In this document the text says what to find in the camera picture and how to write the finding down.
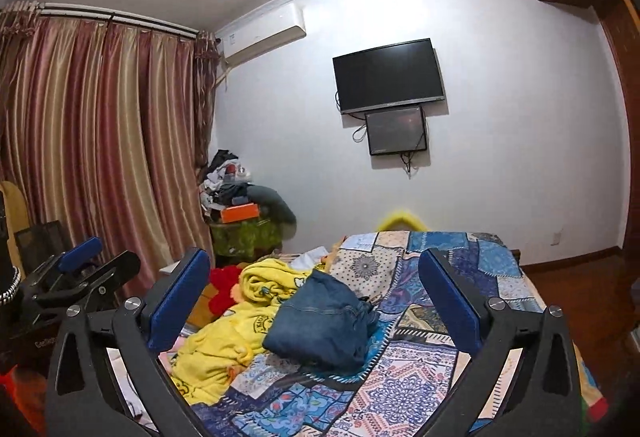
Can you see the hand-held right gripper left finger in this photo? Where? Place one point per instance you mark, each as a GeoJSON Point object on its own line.
{"type": "Point", "coordinates": [180, 302]}

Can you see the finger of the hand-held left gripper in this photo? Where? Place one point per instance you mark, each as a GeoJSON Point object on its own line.
{"type": "Point", "coordinates": [80, 252]}
{"type": "Point", "coordinates": [112, 267]}

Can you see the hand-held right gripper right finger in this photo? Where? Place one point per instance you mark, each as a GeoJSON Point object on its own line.
{"type": "Point", "coordinates": [450, 302]}

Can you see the blue denim jacket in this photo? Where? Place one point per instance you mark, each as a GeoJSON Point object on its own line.
{"type": "Point", "coordinates": [325, 317]}

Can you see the pile of mixed clothes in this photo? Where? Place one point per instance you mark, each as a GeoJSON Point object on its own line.
{"type": "Point", "coordinates": [225, 177]}

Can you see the brown cardboard box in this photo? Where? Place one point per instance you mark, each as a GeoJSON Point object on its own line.
{"type": "Point", "coordinates": [202, 309]}

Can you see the black mesh basket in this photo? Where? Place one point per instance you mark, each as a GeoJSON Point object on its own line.
{"type": "Point", "coordinates": [42, 237]}

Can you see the red plush toy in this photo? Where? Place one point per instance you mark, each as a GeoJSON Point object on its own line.
{"type": "Point", "coordinates": [225, 289]}

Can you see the yellow cartoon blanket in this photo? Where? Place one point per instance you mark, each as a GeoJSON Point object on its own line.
{"type": "Point", "coordinates": [220, 347]}

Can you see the orange bag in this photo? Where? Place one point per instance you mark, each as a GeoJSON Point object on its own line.
{"type": "Point", "coordinates": [17, 397]}

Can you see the beige wooden board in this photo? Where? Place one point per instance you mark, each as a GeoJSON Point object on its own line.
{"type": "Point", "coordinates": [12, 217]}

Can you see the blue patchwork bedspread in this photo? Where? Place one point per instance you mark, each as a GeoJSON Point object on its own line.
{"type": "Point", "coordinates": [410, 367]}

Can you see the yellow plastic item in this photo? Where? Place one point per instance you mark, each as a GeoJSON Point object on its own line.
{"type": "Point", "coordinates": [399, 218]}

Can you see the orange box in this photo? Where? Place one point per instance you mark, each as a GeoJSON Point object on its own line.
{"type": "Point", "coordinates": [240, 213]}

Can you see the striped pink and gold curtain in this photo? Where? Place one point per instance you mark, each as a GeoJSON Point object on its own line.
{"type": "Point", "coordinates": [100, 142]}

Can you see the white cloth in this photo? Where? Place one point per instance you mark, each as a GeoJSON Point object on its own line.
{"type": "Point", "coordinates": [307, 259]}

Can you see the grey cushion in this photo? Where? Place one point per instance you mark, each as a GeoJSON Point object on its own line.
{"type": "Point", "coordinates": [277, 207]}

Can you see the small black wall monitor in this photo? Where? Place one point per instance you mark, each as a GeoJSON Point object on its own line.
{"type": "Point", "coordinates": [396, 131]}

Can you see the large black wall television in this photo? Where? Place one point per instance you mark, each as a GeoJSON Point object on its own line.
{"type": "Point", "coordinates": [389, 74]}

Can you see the white curtain rail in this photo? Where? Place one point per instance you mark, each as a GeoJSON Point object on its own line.
{"type": "Point", "coordinates": [120, 19]}

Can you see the white wall air conditioner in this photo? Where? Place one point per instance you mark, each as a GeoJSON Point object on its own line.
{"type": "Point", "coordinates": [265, 34]}

